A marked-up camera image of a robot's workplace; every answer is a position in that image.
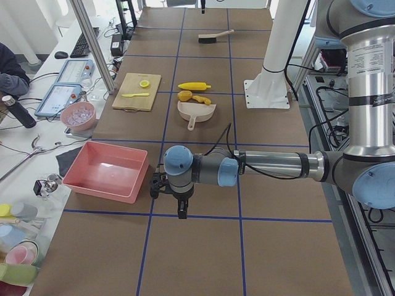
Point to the tan toy ginger root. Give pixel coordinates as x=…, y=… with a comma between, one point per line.
x=201, y=99

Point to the yellow toy corn cob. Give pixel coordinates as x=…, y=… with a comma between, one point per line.
x=194, y=86

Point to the black water bottle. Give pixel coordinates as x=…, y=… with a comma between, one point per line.
x=19, y=111

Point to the dark grey cloth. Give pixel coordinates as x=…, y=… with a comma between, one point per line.
x=66, y=159

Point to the metal pliers tool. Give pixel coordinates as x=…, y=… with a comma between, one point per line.
x=35, y=151

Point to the grey plastic cup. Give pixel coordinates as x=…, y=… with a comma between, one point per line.
x=24, y=211

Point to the aluminium frame post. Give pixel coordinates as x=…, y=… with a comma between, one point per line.
x=87, y=30

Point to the beige plastic dustpan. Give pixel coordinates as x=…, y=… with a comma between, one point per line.
x=195, y=112

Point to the green plastic cup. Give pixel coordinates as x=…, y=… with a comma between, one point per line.
x=19, y=275

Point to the beige hand brush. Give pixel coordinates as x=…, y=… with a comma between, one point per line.
x=212, y=38

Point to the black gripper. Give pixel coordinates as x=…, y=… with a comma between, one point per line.
x=181, y=198

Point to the black power adapter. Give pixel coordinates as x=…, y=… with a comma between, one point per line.
x=116, y=46

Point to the teach pendant tablet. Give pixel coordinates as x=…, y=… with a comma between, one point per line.
x=75, y=71
x=59, y=97

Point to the black keyboard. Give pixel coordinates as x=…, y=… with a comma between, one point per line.
x=81, y=48

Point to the lower teach pendant tablet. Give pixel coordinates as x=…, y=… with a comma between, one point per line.
x=59, y=97

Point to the light blue plastic cup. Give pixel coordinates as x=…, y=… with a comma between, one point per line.
x=11, y=235

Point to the yellow plastic knife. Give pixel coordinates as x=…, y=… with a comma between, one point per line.
x=142, y=94

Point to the brown toy potato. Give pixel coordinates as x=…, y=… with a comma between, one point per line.
x=184, y=96

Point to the black computer mouse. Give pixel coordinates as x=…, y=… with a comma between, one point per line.
x=61, y=55

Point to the upper teach pendant tablet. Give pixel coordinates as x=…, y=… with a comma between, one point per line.
x=75, y=71

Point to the yellow plastic cup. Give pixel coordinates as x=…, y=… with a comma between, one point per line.
x=5, y=210

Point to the pink bowl with clear pieces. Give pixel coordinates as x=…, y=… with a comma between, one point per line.
x=79, y=116

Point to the pink plastic cup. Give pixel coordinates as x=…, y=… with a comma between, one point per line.
x=25, y=253

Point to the pink plastic bin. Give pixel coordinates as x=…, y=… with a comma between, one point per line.
x=108, y=171

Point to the person in dark jacket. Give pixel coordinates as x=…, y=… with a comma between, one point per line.
x=14, y=81

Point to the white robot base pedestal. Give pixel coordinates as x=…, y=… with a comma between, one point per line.
x=269, y=89

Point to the bamboo cutting board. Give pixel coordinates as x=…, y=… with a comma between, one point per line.
x=130, y=85

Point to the yellow lemon slice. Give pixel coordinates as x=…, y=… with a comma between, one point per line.
x=144, y=83

